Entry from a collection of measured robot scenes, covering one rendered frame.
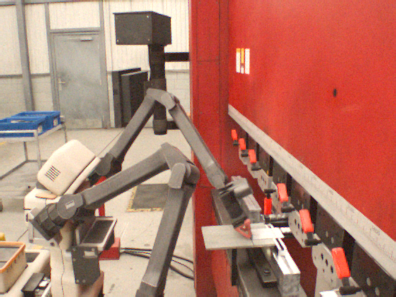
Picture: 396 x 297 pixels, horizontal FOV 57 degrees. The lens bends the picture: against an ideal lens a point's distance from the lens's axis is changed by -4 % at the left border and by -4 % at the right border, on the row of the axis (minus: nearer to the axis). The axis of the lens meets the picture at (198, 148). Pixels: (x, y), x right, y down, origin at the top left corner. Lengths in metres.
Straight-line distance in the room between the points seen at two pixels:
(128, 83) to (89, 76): 6.37
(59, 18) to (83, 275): 7.84
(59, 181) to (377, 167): 1.03
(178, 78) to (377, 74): 7.83
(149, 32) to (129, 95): 0.40
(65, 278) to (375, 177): 1.18
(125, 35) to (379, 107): 1.88
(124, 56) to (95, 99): 1.15
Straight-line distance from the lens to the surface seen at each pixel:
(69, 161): 1.37
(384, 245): 0.74
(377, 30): 0.74
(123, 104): 2.44
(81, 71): 8.81
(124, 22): 2.40
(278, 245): 1.49
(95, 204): 1.20
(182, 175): 1.03
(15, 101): 9.51
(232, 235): 1.54
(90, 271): 1.48
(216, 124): 2.26
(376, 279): 0.78
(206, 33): 2.22
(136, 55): 8.55
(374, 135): 0.74
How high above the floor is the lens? 1.71
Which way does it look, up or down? 15 degrees down
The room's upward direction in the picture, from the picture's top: 1 degrees counter-clockwise
